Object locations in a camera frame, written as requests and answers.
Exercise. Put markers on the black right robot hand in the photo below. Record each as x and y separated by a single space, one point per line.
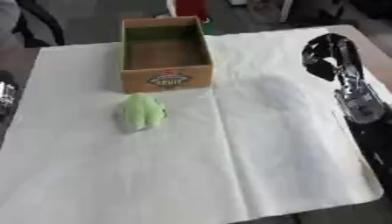
321 65

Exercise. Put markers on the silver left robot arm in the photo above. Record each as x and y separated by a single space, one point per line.
6 93

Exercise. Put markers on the tan cardboard box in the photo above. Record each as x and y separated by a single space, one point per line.
166 55

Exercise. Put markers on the red and white object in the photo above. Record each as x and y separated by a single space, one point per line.
190 10

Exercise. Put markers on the light green soft toy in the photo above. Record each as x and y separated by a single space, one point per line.
140 112

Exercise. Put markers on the black chair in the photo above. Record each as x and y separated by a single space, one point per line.
35 23

